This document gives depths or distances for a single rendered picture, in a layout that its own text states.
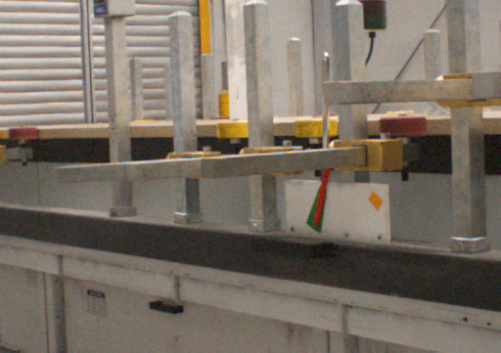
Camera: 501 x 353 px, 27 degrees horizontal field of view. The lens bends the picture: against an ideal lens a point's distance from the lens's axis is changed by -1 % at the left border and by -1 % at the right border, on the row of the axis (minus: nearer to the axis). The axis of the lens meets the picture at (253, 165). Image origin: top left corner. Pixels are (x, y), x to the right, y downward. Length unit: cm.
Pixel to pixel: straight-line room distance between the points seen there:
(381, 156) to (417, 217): 29
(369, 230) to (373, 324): 17
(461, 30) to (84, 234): 119
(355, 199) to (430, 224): 24
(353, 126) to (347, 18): 18
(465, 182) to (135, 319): 146
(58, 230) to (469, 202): 127
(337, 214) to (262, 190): 21
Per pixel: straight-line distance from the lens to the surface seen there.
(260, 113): 197
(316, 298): 192
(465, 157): 162
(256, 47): 197
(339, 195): 181
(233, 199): 241
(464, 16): 161
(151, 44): 1098
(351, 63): 178
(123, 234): 235
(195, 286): 223
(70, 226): 256
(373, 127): 197
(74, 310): 319
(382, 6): 183
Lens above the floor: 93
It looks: 3 degrees down
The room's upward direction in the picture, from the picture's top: 2 degrees counter-clockwise
